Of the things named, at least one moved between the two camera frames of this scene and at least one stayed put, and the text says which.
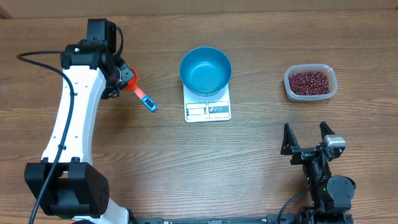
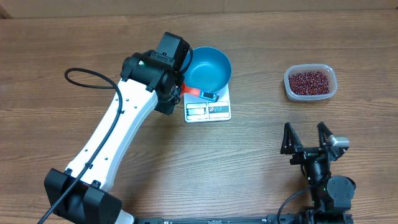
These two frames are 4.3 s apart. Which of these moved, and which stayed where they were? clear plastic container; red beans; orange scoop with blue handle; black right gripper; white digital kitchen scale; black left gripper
Moved: orange scoop with blue handle; black left gripper
Stayed: red beans; white digital kitchen scale; black right gripper; clear plastic container
